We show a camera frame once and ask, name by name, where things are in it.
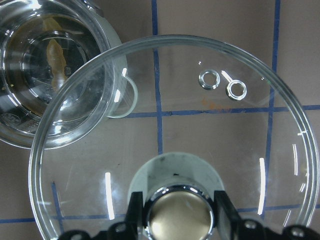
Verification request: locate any pale green cooking pot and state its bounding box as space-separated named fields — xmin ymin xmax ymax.
xmin=0 ymin=0 xmax=138 ymax=149

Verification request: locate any yellow corn cob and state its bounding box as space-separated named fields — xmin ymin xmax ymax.
xmin=42 ymin=18 xmax=69 ymax=92

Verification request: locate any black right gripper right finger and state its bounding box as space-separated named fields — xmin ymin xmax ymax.
xmin=213 ymin=190 xmax=320 ymax=240

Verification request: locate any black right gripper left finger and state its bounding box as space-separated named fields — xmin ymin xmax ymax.
xmin=58 ymin=191 xmax=144 ymax=240

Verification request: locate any glass pot lid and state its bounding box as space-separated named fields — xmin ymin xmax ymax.
xmin=29 ymin=35 xmax=320 ymax=240

